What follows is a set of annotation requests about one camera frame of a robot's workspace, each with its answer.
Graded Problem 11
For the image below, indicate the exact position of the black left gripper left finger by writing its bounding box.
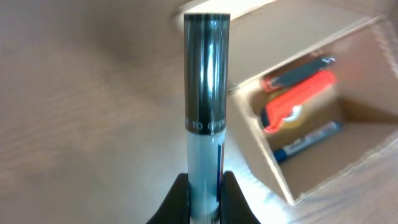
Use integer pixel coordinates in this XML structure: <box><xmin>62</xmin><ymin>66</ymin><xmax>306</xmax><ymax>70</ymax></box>
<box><xmin>147</xmin><ymin>173</ymin><xmax>190</xmax><ymax>224</ymax></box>

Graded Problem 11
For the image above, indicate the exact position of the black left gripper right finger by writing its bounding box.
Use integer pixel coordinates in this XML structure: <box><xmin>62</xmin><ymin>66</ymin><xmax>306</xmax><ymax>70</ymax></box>
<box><xmin>220</xmin><ymin>171</ymin><xmax>260</xmax><ymax>224</ymax></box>

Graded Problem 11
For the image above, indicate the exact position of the blue capped marker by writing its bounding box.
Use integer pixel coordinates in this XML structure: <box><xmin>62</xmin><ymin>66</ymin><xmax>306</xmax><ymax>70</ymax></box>
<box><xmin>273</xmin><ymin>121</ymin><xmax>342</xmax><ymax>163</ymax></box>

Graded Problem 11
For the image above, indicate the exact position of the red utility knife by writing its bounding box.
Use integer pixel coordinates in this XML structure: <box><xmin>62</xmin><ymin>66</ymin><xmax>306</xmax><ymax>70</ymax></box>
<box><xmin>261</xmin><ymin>70</ymin><xmax>336</xmax><ymax>134</ymax></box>

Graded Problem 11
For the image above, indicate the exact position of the black capped marker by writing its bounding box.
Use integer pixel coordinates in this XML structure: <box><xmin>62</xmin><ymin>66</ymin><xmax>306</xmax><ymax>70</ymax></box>
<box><xmin>183</xmin><ymin>13</ymin><xmax>230</xmax><ymax>223</ymax></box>

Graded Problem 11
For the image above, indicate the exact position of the brown cardboard box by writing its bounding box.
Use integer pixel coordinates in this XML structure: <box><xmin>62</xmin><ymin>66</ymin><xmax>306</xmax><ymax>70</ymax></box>
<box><xmin>174</xmin><ymin>0</ymin><xmax>398</xmax><ymax>206</ymax></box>

